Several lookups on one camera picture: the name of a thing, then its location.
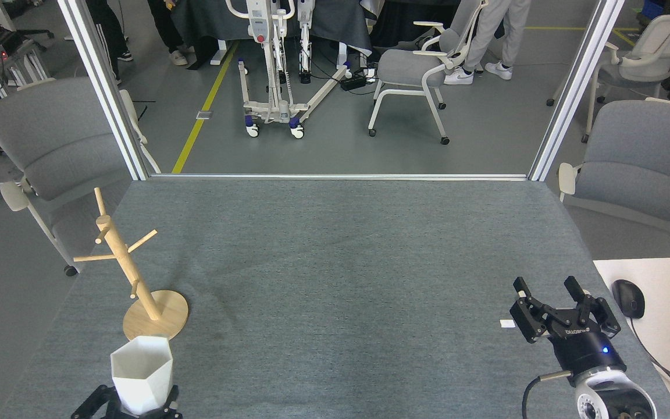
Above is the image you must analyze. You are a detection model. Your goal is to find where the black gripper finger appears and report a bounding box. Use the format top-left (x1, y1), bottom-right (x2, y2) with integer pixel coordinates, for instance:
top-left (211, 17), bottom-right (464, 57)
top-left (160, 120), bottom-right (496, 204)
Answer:
top-left (71, 384), bottom-right (116, 419)
top-left (158, 385), bottom-right (183, 419)

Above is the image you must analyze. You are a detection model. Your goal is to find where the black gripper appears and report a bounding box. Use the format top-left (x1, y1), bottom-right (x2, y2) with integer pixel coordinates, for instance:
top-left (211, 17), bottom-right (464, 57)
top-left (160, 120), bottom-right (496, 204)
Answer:
top-left (511, 276), bottom-right (626, 382)

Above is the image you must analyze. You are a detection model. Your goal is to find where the white hexagonal cup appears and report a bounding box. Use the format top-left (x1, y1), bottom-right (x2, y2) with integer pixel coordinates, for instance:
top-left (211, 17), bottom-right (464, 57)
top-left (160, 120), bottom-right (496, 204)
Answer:
top-left (111, 335), bottom-right (174, 416)

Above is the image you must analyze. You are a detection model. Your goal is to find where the wooden cup rack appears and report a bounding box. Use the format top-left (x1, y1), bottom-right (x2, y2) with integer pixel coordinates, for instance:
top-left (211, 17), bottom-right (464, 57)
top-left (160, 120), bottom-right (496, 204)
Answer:
top-left (73, 187), bottom-right (189, 342)

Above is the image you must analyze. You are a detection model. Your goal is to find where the black computer mouse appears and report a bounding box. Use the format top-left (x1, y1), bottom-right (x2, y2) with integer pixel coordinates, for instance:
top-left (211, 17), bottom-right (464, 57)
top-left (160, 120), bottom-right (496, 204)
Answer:
top-left (612, 279), bottom-right (646, 319)

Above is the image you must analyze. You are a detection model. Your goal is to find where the white desk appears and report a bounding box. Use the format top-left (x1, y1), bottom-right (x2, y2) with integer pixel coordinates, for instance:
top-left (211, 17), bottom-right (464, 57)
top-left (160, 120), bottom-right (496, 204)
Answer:
top-left (594, 257), bottom-right (670, 419)

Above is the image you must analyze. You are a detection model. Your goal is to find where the grey felt table mat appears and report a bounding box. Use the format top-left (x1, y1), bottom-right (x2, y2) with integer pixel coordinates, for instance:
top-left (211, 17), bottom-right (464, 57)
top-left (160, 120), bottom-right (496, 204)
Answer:
top-left (0, 177), bottom-right (670, 419)

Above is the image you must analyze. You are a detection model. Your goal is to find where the person in white shoes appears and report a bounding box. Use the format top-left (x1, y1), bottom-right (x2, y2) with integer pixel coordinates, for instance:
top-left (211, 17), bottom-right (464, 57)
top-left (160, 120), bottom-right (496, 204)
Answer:
top-left (444, 0), bottom-right (532, 86)

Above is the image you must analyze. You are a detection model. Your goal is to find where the white stand on wheels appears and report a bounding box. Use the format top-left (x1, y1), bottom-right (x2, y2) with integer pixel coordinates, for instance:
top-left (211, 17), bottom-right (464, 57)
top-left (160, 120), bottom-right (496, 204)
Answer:
top-left (226, 0), bottom-right (354, 139)

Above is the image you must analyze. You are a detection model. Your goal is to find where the black equipment cart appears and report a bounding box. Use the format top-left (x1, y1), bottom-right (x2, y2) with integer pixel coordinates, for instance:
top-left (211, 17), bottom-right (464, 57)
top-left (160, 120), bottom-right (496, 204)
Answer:
top-left (0, 26), bottom-right (51, 100)

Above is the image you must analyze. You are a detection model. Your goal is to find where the dark cloth on table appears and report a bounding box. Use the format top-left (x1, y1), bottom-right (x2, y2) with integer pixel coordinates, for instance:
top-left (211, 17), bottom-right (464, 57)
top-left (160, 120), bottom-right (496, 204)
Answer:
top-left (174, 0), bottom-right (373, 70)

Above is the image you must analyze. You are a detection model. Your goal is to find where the person in dark shoes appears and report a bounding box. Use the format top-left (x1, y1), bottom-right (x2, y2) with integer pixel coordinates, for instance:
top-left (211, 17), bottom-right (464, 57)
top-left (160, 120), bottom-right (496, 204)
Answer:
top-left (85, 0), bottom-right (134, 82)

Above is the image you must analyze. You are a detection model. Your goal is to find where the person in pale shoes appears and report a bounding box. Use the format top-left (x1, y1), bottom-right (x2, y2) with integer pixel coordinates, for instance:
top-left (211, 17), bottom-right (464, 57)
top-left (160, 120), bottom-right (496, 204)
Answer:
top-left (148, 0), bottom-right (188, 66)

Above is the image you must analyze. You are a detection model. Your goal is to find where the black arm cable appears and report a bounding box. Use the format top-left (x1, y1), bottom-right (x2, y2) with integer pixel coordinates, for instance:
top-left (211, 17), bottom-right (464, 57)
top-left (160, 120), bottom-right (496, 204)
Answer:
top-left (522, 371), bottom-right (574, 419)

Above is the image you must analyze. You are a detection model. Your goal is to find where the black mouse cable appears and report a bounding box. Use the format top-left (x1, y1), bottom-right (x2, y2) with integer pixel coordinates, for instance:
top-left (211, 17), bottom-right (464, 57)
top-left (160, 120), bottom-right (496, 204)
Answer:
top-left (629, 317), bottom-right (670, 403)

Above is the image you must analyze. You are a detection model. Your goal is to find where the grey chair with white frame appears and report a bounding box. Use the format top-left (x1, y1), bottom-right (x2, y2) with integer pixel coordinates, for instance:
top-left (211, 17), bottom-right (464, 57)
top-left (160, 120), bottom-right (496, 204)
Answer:
top-left (368, 0), bottom-right (487, 145)
top-left (547, 13), bottom-right (670, 144)
top-left (558, 97), bottom-right (670, 257)
top-left (0, 77), bottom-right (161, 277)

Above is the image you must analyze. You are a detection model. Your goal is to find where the silver frame post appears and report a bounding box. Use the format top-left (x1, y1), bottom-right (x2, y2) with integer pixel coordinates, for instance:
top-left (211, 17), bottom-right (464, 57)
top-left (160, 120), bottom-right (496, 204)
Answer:
top-left (528, 0), bottom-right (625, 182)
top-left (58, 0), bottom-right (152, 181)

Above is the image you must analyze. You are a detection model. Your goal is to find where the silver table edge rail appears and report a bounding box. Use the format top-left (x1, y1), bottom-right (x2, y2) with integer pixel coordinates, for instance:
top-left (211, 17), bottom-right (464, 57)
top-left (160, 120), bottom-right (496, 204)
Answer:
top-left (148, 173), bottom-right (529, 181)

